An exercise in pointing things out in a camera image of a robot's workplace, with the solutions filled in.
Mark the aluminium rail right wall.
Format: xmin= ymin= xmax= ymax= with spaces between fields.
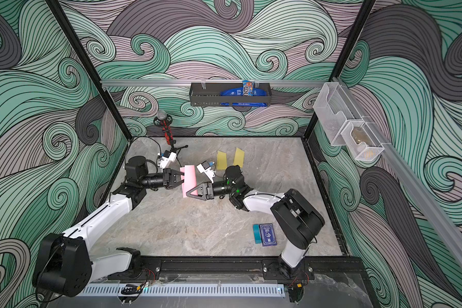
xmin=333 ymin=77 xmax=462 ymax=269

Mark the blue snack package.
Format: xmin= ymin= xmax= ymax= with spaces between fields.
xmin=220 ymin=81 xmax=267 ymax=107

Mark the clear plastic wall bin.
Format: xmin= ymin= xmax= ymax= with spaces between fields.
xmin=314 ymin=82 xmax=356 ymax=146

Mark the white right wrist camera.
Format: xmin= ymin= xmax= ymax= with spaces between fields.
xmin=196 ymin=160 xmax=216 ymax=183

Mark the black tripod mic stand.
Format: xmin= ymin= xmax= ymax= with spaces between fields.
xmin=170 ymin=137 xmax=189 ymax=155

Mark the black vertical frame post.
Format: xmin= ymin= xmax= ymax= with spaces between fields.
xmin=302 ymin=0 xmax=377 ymax=138
xmin=45 ymin=0 xmax=133 ymax=141

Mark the teal small card box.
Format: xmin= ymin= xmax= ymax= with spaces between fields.
xmin=252 ymin=224 xmax=262 ymax=245

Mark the black wall shelf basket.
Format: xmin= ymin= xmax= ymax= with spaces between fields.
xmin=189 ymin=80 xmax=272 ymax=107

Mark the aluminium rail wall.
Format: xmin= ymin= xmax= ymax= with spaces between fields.
xmin=333 ymin=77 xmax=462 ymax=269
xmin=100 ymin=78 xmax=327 ymax=88

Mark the dark blue card deck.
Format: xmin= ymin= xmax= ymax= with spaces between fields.
xmin=259 ymin=223 xmax=277 ymax=246

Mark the pink square paper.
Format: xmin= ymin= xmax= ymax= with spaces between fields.
xmin=180 ymin=165 xmax=197 ymax=198

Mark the light yellow square paper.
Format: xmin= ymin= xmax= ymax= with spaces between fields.
xmin=216 ymin=151 xmax=228 ymax=170

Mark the black vertical frame post right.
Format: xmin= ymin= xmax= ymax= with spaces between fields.
xmin=302 ymin=0 xmax=377 ymax=138

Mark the small clear bin with items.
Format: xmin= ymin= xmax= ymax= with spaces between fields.
xmin=341 ymin=120 xmax=384 ymax=162

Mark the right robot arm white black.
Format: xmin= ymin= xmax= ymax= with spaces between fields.
xmin=182 ymin=165 xmax=325 ymax=270

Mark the aluminium rail back wall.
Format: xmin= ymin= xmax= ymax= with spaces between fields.
xmin=100 ymin=78 xmax=327 ymax=88

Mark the white perforated cable duct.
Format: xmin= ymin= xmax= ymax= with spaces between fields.
xmin=78 ymin=282 xmax=286 ymax=298

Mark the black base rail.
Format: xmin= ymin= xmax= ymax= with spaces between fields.
xmin=108 ymin=256 xmax=365 ymax=281

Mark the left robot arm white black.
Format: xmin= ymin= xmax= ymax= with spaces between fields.
xmin=32 ymin=156 xmax=185 ymax=297

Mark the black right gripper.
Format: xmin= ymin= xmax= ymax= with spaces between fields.
xmin=190 ymin=180 xmax=239 ymax=199

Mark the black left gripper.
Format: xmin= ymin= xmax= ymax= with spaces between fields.
xmin=140 ymin=171 xmax=190 ymax=191

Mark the black vertical frame post left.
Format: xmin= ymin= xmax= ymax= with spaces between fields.
xmin=45 ymin=0 xmax=133 ymax=141

